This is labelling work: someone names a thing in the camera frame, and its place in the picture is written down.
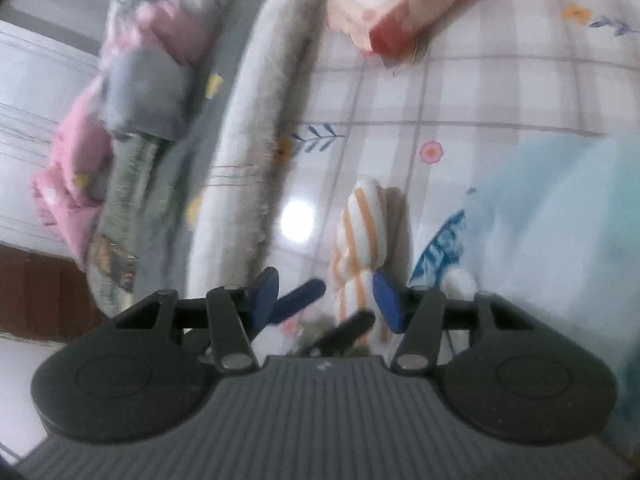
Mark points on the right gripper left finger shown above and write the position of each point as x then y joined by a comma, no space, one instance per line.
166,334

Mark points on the plaid floral mattress sheet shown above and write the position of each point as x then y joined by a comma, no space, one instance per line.
493,75

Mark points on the white fluffy blanket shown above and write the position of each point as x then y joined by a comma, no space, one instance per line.
235,200

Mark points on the grey bedsheet yellow stars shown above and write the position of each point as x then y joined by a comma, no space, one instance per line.
181,168

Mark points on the orange white striped cloth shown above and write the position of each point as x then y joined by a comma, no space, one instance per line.
360,249

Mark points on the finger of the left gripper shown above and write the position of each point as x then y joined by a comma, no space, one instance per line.
297,300
341,338

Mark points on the pink patterned quilt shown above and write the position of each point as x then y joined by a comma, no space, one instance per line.
91,191

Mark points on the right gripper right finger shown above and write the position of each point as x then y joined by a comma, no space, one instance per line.
503,338

